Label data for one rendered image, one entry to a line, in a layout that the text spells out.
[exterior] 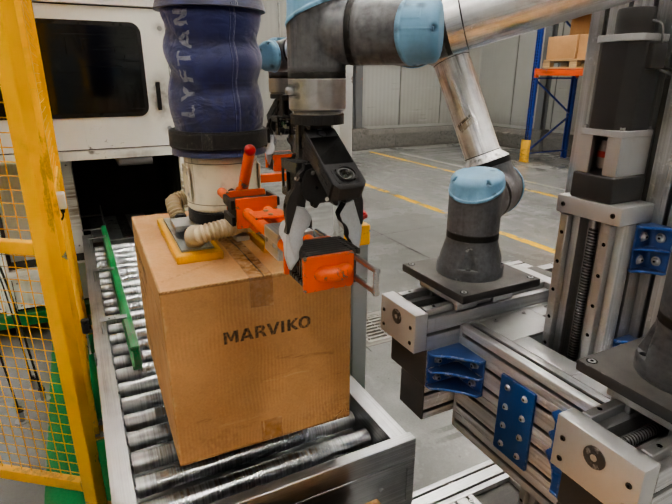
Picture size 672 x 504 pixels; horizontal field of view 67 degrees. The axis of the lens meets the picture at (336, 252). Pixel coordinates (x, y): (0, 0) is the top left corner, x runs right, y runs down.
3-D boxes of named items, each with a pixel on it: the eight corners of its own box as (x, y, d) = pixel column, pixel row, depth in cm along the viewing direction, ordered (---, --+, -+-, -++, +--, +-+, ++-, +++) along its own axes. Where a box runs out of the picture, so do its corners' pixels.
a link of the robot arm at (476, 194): (437, 231, 113) (441, 171, 109) (459, 218, 124) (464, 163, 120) (490, 241, 107) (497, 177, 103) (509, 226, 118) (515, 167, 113)
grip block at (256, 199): (223, 219, 105) (221, 191, 103) (268, 214, 109) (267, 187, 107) (233, 230, 97) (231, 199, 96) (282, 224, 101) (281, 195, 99)
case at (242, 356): (147, 341, 158) (131, 216, 145) (270, 316, 174) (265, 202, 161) (180, 467, 107) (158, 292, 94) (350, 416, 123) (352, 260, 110)
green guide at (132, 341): (88, 241, 298) (86, 226, 295) (107, 238, 302) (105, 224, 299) (108, 377, 163) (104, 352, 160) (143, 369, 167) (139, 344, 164)
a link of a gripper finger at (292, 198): (303, 237, 71) (324, 178, 70) (308, 240, 69) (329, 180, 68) (273, 228, 68) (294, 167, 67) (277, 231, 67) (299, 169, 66)
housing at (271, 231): (262, 249, 86) (261, 223, 85) (300, 244, 89) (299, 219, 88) (276, 262, 80) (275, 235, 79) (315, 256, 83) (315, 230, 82)
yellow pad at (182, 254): (157, 225, 136) (155, 207, 135) (195, 221, 140) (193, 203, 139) (177, 266, 107) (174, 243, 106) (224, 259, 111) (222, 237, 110)
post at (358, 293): (342, 461, 205) (343, 222, 172) (356, 456, 207) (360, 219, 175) (350, 472, 199) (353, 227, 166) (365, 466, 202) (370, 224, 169)
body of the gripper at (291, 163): (328, 193, 77) (327, 111, 73) (354, 205, 70) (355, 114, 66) (280, 198, 74) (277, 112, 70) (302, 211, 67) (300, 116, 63)
